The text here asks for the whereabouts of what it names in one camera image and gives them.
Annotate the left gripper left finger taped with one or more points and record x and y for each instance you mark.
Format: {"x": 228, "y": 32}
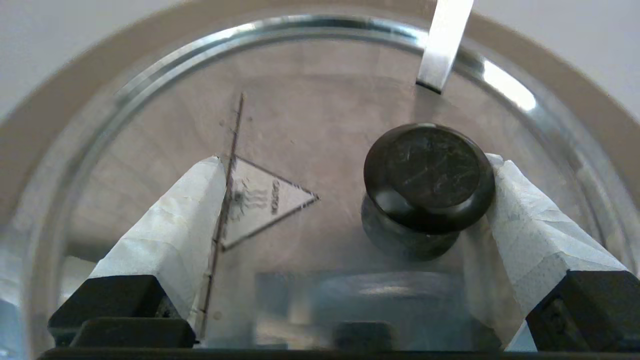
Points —
{"x": 165, "y": 240}

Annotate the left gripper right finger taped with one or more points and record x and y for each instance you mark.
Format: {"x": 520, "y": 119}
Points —
{"x": 540, "y": 240}

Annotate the hinged steel lid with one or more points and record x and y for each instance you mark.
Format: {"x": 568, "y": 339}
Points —
{"x": 310, "y": 125}

